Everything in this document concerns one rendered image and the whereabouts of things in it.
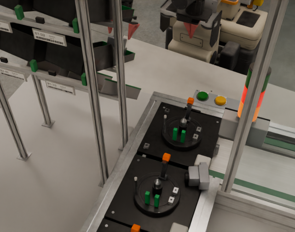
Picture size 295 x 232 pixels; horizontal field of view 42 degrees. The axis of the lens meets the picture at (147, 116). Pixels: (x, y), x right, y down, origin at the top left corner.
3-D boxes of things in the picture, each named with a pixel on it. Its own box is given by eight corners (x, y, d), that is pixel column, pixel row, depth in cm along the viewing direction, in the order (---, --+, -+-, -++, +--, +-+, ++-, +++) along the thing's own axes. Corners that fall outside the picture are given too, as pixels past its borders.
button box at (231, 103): (194, 100, 153) (196, 88, 149) (246, 113, 148) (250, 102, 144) (189, 111, 149) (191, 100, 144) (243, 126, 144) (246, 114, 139)
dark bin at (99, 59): (101, 47, 130) (105, 26, 127) (134, 60, 125) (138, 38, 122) (44, 60, 106) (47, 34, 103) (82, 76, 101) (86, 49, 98)
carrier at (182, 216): (135, 157, 127) (134, 133, 118) (205, 179, 122) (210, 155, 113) (104, 219, 112) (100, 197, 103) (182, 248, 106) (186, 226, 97)
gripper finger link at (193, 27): (195, 44, 125) (198, 19, 118) (174, 39, 126) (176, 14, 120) (200, 33, 129) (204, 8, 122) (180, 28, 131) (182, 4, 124)
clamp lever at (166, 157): (160, 173, 118) (164, 152, 114) (167, 175, 117) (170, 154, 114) (157, 179, 115) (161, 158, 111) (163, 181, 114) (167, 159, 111)
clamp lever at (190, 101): (185, 116, 134) (188, 96, 131) (190, 118, 134) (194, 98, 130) (182, 120, 131) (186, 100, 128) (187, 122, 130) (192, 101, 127)
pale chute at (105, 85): (107, 87, 145) (111, 76, 145) (136, 100, 141) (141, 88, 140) (66, 77, 119) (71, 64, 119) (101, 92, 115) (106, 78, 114)
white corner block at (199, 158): (196, 160, 127) (197, 153, 124) (210, 165, 126) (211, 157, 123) (192, 171, 124) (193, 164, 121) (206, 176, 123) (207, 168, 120)
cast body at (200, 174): (210, 182, 113) (186, 182, 113) (208, 189, 117) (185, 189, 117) (206, 158, 119) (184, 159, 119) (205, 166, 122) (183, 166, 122)
